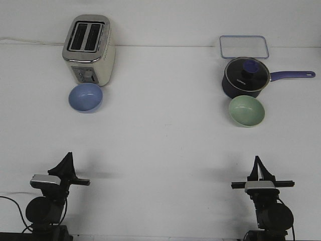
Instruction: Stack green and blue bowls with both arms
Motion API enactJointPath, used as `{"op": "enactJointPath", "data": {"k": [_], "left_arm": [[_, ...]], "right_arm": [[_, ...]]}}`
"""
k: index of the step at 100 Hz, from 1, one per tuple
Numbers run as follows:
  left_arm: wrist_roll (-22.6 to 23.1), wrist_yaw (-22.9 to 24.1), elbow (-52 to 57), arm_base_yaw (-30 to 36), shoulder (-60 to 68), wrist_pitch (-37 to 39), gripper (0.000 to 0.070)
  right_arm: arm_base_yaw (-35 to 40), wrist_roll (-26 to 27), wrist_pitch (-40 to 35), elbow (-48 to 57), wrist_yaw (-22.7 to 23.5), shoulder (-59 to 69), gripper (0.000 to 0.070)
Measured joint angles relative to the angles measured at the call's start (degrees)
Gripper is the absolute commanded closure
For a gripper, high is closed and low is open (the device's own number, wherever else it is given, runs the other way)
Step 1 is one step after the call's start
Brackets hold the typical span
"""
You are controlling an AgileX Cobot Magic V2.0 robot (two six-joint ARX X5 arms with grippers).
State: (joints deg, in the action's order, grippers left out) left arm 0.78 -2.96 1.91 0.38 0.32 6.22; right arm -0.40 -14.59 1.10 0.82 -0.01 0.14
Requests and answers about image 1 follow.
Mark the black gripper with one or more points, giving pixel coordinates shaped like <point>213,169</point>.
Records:
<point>61,178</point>
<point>263,195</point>

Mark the dark blue saucepan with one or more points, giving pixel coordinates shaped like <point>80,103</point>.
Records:
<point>253,86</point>

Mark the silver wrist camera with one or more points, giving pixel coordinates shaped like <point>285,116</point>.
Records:
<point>41,181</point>
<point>258,185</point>

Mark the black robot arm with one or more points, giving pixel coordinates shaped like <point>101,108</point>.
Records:
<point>273,217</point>
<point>46,212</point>

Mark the cream and chrome toaster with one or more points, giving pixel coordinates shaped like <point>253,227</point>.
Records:
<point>89,51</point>

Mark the glass pot lid blue knob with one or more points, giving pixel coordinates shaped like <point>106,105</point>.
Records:
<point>246,67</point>

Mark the green bowl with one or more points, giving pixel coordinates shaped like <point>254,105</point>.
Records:
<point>246,111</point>

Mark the blue bowl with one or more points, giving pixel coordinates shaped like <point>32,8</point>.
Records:
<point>86,98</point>

